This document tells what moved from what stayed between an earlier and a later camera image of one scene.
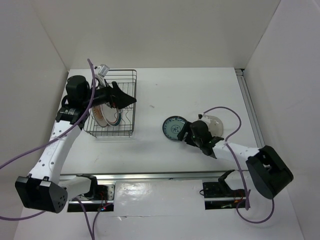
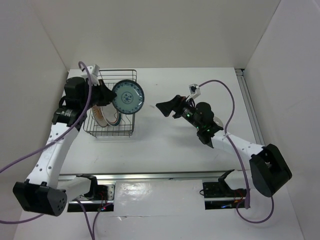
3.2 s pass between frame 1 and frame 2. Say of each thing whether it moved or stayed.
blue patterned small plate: moved
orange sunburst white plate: stayed
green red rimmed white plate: stayed
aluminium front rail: stayed
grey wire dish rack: stayed
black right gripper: moved
